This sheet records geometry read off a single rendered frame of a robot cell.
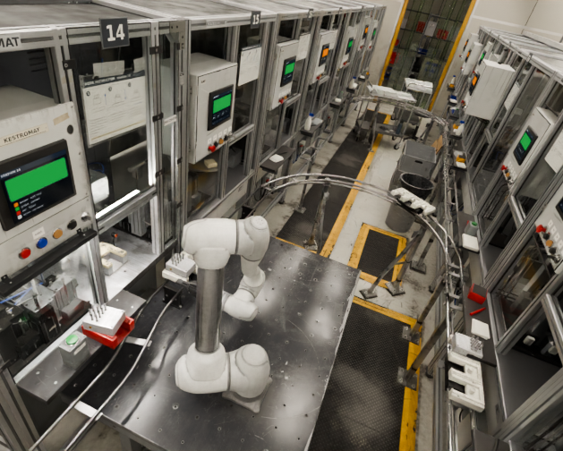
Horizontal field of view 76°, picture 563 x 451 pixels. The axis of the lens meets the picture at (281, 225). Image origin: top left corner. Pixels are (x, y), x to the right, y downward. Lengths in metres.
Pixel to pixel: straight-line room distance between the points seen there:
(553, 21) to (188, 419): 9.15
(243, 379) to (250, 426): 0.23
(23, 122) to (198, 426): 1.28
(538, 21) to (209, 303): 8.83
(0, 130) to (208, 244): 0.66
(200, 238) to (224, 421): 0.83
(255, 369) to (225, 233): 0.60
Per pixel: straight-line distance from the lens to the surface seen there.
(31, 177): 1.26
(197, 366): 1.56
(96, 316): 1.62
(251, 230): 1.29
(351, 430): 2.63
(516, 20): 9.42
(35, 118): 1.25
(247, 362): 1.58
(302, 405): 1.83
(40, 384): 1.67
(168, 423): 1.75
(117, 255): 2.01
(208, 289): 1.39
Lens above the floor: 2.26
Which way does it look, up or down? 35 degrees down
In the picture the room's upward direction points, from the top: 12 degrees clockwise
